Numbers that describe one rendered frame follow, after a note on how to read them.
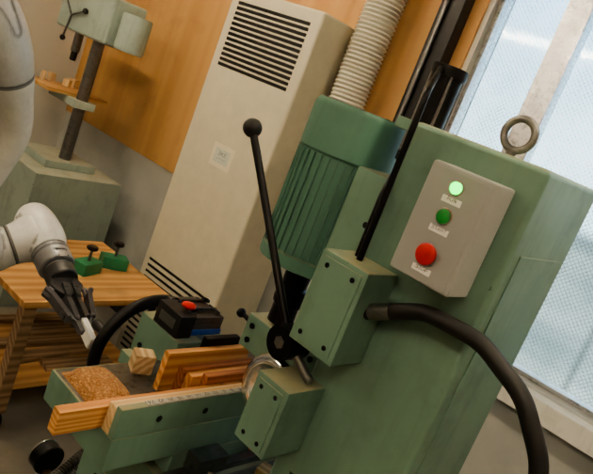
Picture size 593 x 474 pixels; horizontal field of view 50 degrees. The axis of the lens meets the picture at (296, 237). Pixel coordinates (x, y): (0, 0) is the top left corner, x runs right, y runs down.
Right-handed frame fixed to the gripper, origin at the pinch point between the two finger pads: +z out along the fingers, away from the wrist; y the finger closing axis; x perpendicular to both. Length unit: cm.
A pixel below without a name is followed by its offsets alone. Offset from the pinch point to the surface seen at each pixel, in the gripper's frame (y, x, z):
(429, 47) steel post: 126, -84, -60
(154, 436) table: -14.5, -22.5, 40.7
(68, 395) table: -23.0, -17.6, 27.4
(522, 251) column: 3, -83, 57
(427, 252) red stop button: -7, -76, 51
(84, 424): -26, -23, 37
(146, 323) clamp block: 0.1, -18.0, 12.6
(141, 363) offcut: -7.7, -19.9, 24.0
